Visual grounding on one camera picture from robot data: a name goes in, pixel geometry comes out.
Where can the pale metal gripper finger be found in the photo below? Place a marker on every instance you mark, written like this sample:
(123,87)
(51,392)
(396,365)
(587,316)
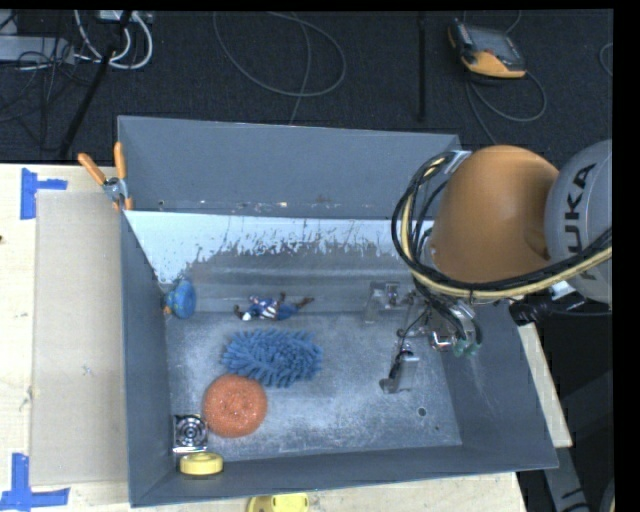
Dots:
(406,372)
(384,295)

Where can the grey metal bin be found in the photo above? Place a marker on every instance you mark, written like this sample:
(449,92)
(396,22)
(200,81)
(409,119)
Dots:
(350,400)

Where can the blue and red action figure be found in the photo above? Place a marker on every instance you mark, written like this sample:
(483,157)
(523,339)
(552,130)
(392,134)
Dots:
(267,309)

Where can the blue microfibre duster head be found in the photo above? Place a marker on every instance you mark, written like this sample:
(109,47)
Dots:
(275,356)

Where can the orange round scouring pad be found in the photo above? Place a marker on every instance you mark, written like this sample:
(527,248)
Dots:
(234,406)

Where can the blue round toy animal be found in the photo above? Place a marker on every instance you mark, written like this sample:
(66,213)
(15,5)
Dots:
(181,299)

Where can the silver square metal piece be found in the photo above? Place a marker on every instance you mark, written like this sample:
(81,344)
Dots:
(190,433)

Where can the pale wood flat board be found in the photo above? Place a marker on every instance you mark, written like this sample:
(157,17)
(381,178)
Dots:
(75,340)

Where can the black cylinder on white bracket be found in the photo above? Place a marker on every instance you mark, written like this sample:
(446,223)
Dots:
(522,309)

